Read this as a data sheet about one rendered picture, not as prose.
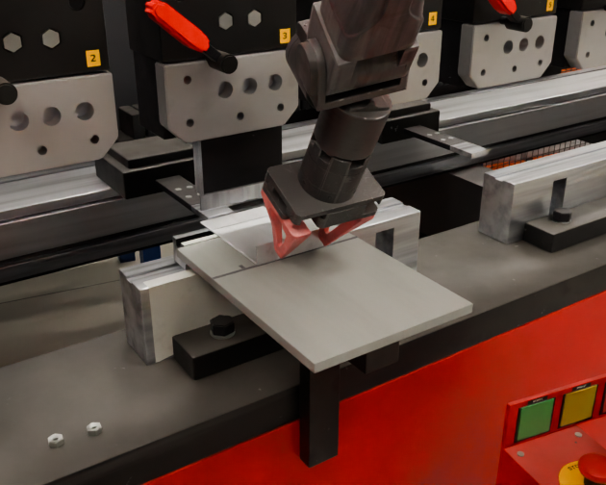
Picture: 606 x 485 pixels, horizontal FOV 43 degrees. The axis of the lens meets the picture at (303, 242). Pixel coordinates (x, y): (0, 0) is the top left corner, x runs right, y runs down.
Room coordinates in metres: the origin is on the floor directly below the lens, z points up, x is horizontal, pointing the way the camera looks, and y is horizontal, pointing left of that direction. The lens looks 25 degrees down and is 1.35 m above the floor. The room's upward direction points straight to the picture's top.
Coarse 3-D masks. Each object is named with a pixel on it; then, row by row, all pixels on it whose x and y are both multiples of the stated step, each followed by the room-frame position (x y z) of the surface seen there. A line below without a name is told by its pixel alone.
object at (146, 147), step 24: (120, 144) 1.00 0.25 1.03; (144, 144) 1.00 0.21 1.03; (168, 144) 1.00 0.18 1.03; (96, 168) 1.00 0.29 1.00; (120, 168) 0.93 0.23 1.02; (144, 168) 0.93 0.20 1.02; (168, 168) 0.95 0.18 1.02; (192, 168) 0.97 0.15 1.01; (120, 192) 0.93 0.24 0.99; (144, 192) 0.93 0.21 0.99; (168, 192) 0.91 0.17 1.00; (192, 192) 0.89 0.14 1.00; (216, 216) 0.82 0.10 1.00
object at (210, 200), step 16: (272, 128) 0.82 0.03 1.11; (192, 144) 0.79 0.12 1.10; (208, 144) 0.77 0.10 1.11; (224, 144) 0.79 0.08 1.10; (240, 144) 0.80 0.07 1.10; (256, 144) 0.81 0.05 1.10; (272, 144) 0.82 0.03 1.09; (208, 160) 0.77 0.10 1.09; (224, 160) 0.78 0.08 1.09; (240, 160) 0.80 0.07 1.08; (256, 160) 0.81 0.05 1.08; (272, 160) 0.82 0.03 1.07; (208, 176) 0.77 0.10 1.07; (224, 176) 0.78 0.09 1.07; (240, 176) 0.80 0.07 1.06; (256, 176) 0.81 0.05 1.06; (208, 192) 0.77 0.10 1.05; (224, 192) 0.79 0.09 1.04; (240, 192) 0.81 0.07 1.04; (256, 192) 0.82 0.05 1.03; (208, 208) 0.78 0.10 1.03
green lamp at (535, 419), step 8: (544, 400) 0.70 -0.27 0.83; (552, 400) 0.70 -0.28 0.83; (528, 408) 0.69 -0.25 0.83; (536, 408) 0.69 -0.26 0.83; (544, 408) 0.70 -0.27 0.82; (520, 416) 0.68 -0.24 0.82; (528, 416) 0.69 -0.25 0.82; (536, 416) 0.69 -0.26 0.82; (544, 416) 0.70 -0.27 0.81; (520, 424) 0.68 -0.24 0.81; (528, 424) 0.69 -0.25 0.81; (536, 424) 0.69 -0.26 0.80; (544, 424) 0.70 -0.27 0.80; (520, 432) 0.69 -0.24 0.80; (528, 432) 0.69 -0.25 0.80; (536, 432) 0.69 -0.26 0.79
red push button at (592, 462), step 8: (584, 456) 0.64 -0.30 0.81; (592, 456) 0.63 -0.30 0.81; (600, 456) 0.63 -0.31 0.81; (584, 464) 0.62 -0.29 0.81; (592, 464) 0.62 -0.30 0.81; (600, 464) 0.62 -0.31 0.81; (584, 472) 0.61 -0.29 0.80; (592, 472) 0.61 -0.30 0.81; (600, 472) 0.61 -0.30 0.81; (584, 480) 0.62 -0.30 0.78; (592, 480) 0.61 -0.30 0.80; (600, 480) 0.60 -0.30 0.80
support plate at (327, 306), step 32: (192, 256) 0.72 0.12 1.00; (224, 256) 0.72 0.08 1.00; (320, 256) 0.72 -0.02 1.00; (352, 256) 0.72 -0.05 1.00; (384, 256) 0.72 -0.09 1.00; (224, 288) 0.65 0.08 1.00; (256, 288) 0.65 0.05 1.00; (288, 288) 0.65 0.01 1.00; (320, 288) 0.65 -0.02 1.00; (352, 288) 0.65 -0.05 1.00; (384, 288) 0.65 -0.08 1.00; (416, 288) 0.65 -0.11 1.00; (256, 320) 0.60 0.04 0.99; (288, 320) 0.59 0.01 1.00; (320, 320) 0.59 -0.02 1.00; (352, 320) 0.59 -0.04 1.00; (384, 320) 0.59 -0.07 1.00; (416, 320) 0.59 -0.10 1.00; (448, 320) 0.61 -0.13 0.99; (320, 352) 0.54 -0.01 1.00; (352, 352) 0.54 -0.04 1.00
